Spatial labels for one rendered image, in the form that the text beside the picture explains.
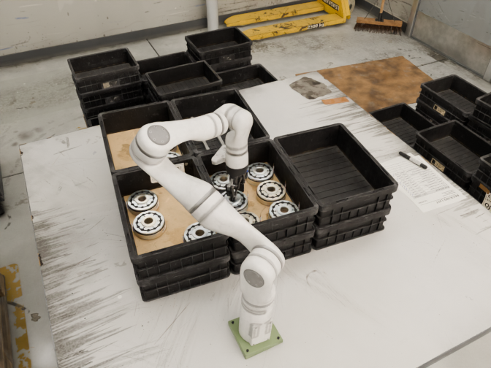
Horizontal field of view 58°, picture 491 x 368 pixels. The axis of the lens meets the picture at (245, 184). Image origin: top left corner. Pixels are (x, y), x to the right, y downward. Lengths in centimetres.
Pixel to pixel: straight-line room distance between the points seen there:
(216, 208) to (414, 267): 80
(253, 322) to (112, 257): 60
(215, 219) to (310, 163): 72
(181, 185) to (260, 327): 46
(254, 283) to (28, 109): 307
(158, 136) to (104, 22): 360
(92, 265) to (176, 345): 43
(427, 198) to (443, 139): 98
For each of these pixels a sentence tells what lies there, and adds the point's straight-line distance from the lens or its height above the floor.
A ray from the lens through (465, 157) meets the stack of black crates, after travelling 276.
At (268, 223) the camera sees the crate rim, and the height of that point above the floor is 93.
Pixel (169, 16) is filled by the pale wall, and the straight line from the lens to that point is 482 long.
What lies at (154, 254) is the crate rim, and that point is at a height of 93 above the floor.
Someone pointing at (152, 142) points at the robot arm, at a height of 128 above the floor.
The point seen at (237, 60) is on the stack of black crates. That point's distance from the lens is 322.
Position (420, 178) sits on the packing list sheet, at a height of 70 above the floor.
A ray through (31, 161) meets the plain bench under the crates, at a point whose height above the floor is 70.
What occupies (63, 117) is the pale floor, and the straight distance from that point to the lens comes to 374.
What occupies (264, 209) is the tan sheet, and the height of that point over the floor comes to 83.
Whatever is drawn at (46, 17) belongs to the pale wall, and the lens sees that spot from 459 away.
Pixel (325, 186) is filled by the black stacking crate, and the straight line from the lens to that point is 166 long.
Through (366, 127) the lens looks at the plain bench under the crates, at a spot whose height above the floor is 70.
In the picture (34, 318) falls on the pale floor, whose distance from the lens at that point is 247.
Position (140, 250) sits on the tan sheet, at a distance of 146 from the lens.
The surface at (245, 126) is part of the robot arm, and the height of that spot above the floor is 118.
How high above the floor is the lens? 193
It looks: 42 degrees down
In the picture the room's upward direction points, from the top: straight up
